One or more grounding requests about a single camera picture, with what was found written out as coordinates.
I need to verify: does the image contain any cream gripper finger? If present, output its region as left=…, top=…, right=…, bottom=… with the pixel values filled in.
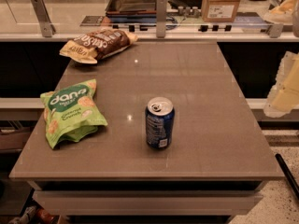
left=263, top=51, right=299, bottom=118
left=263, top=0, right=298, bottom=24

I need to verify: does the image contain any blue pepsi can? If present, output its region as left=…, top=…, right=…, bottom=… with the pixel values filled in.
left=145, top=97, right=175, bottom=150

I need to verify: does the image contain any brown chip bag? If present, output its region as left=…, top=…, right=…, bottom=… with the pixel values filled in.
left=59, top=28, right=138, bottom=64

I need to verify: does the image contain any green dang chip bag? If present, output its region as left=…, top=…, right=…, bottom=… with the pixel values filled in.
left=40, top=79, right=107, bottom=149

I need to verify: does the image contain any cardboard box with label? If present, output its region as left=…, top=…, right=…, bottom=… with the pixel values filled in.
left=201, top=0, right=240, bottom=22

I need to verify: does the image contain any black pole on floor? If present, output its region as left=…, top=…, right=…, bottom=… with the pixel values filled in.
left=275, top=153, right=299, bottom=200

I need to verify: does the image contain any orange framed tablet display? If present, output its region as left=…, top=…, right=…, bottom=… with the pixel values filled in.
left=106, top=0, right=157, bottom=15

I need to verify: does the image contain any white table drawer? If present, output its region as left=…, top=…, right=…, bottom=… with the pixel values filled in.
left=34, top=190, right=263, bottom=216

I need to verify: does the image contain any right metal glass bracket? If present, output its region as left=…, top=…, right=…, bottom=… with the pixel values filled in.
left=267, top=23, right=283, bottom=38

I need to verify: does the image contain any metal glass bracket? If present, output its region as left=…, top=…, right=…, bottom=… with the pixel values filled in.
left=30, top=0, right=56, bottom=37
left=156, top=0, right=167, bottom=38
left=267, top=23, right=283, bottom=38

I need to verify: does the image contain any middle metal glass bracket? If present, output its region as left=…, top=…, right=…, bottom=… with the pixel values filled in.
left=156, top=0, right=167, bottom=38

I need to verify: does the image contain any left metal glass bracket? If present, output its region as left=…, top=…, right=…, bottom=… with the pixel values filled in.
left=30, top=0, right=56, bottom=37

